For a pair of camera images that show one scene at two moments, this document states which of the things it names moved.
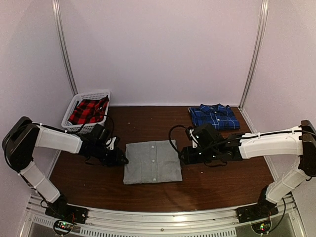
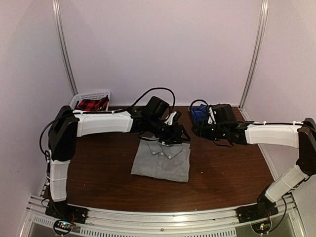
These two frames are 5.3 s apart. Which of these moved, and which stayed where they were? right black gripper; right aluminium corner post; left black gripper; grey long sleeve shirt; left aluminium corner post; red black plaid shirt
Moved: right black gripper; left black gripper; grey long sleeve shirt
Stayed: right aluminium corner post; left aluminium corner post; red black plaid shirt
